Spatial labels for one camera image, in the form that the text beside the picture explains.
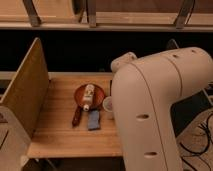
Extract middle metal bracket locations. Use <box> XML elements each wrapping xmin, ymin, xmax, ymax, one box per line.
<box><xmin>87</xmin><ymin>0</ymin><xmax>96</xmax><ymax>28</ymax></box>

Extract black floor cables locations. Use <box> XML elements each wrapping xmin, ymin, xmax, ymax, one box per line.
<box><xmin>179</xmin><ymin>112</ymin><xmax>213</xmax><ymax>171</ymax></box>

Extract wooden side panel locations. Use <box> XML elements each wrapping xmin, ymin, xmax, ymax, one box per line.
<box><xmin>0</xmin><ymin>38</ymin><xmax>49</xmax><ymax>141</ymax></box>

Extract dark red knife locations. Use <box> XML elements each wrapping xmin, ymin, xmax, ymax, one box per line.
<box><xmin>72</xmin><ymin>106</ymin><xmax>82</xmax><ymax>127</ymax></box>

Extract left metal bracket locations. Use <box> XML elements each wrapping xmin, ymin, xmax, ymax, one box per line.
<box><xmin>22</xmin><ymin>0</ymin><xmax>41</xmax><ymax>27</ymax></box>

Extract metal bracket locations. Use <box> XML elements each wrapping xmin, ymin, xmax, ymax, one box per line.
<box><xmin>87</xmin><ymin>0</ymin><xmax>96</xmax><ymax>28</ymax></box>
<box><xmin>174</xmin><ymin>0</ymin><xmax>195</xmax><ymax>29</ymax></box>
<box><xmin>22</xmin><ymin>0</ymin><xmax>41</xmax><ymax>27</ymax></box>

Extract brown round plate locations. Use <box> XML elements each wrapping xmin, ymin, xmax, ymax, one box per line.
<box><xmin>74</xmin><ymin>84</ymin><xmax>105</xmax><ymax>111</ymax></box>

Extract small white cup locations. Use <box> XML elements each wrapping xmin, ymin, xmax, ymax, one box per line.
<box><xmin>102</xmin><ymin>96</ymin><xmax>113</xmax><ymax>112</ymax></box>

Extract right metal bracket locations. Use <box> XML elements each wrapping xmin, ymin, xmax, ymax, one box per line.
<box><xmin>174</xmin><ymin>0</ymin><xmax>195</xmax><ymax>29</ymax></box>

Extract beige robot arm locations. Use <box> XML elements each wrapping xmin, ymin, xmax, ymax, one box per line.
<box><xmin>111</xmin><ymin>47</ymin><xmax>213</xmax><ymax>171</ymax></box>

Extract small white bottle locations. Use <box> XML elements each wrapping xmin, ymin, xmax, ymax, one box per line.
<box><xmin>82</xmin><ymin>84</ymin><xmax>95</xmax><ymax>111</ymax></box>

